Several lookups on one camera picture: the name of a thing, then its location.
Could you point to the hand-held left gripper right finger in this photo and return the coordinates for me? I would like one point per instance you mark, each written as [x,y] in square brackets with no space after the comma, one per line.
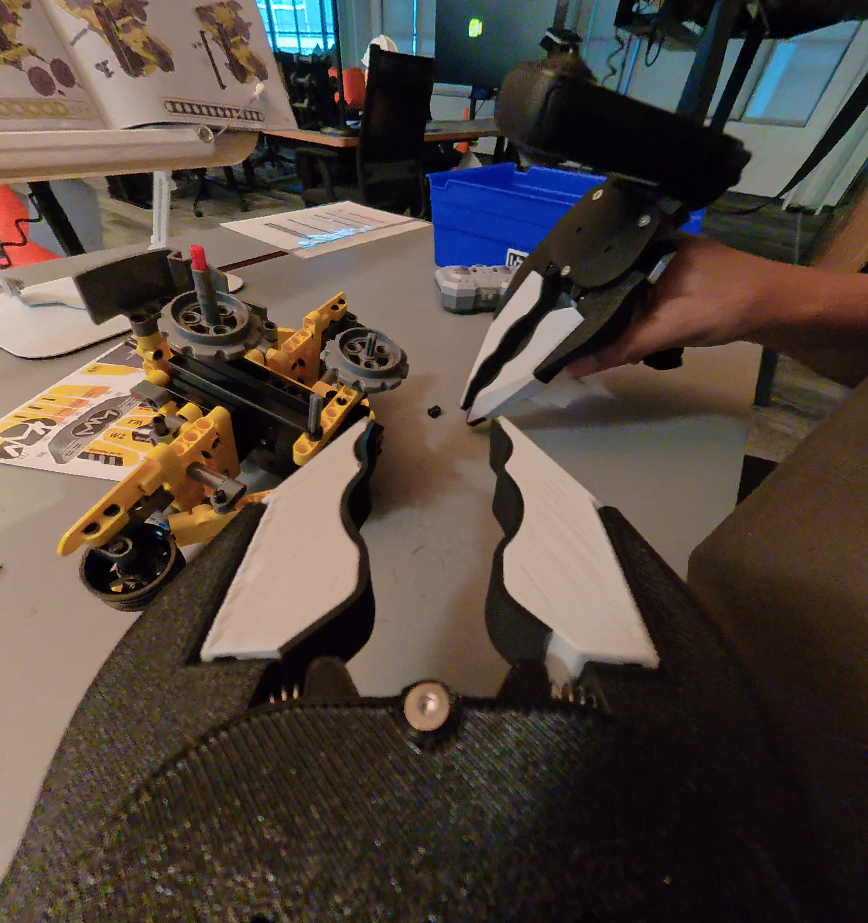
[578,577]

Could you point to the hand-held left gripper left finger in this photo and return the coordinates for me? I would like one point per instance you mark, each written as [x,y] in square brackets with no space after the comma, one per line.
[282,577]

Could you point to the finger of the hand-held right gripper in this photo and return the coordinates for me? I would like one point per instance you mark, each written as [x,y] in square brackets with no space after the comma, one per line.
[506,324]
[542,353]

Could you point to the yellow black toy vehicle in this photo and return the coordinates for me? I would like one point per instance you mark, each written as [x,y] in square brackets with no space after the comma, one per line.
[196,440]

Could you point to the person's right forearm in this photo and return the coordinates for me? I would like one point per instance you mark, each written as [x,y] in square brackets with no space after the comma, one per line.
[823,317]

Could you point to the person's right hand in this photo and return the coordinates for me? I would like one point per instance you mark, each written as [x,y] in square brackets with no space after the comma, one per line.
[701,303]

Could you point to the grey battery block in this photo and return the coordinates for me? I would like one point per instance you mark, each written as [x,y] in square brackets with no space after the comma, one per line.
[470,288]

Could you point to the blue plastic bin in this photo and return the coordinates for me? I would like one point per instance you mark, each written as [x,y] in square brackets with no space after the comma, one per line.
[477,209]

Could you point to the dark computer monitor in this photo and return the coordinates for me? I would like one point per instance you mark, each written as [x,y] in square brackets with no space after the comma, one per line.
[492,50]

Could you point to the printed white paper sheet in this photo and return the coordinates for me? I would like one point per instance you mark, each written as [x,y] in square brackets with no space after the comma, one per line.
[326,227]

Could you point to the black office chair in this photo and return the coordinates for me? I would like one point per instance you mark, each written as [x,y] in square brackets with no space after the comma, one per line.
[398,130]

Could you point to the person's brown sweater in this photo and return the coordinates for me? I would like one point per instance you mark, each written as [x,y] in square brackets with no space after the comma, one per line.
[802,577]

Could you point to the brown wooden beam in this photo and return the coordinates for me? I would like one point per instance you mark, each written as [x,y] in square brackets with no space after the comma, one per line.
[866,216]

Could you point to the yellow sticker sheet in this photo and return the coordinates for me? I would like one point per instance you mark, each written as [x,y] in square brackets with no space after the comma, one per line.
[45,425]

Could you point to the grid pane window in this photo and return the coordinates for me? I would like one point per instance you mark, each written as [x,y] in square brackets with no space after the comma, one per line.
[297,25]

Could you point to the white book stand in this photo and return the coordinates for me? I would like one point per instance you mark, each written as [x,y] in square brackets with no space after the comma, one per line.
[30,324]

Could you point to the building instruction booklet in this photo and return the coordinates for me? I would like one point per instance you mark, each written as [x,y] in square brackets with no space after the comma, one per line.
[138,101]

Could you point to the orange traffic cone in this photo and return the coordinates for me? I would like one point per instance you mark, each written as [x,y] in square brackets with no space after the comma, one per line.
[8,223]

